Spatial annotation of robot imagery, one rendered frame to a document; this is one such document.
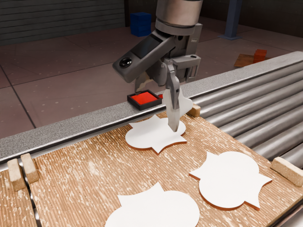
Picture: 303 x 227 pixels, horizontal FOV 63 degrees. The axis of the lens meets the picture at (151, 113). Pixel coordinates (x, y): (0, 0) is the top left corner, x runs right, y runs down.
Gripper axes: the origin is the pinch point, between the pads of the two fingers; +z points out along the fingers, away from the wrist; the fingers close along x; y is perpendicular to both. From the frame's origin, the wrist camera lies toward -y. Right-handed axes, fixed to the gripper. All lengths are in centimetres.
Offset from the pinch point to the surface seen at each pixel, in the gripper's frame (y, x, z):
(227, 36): 375, 261, 112
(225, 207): -2.3, -24.5, 0.7
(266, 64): 67, 13, 5
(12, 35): 27, 448, 149
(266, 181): 7.7, -24.9, 0.0
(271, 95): 42.8, -4.2, 3.4
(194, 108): 12.5, -1.2, 1.5
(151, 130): -0.2, -1.4, 3.9
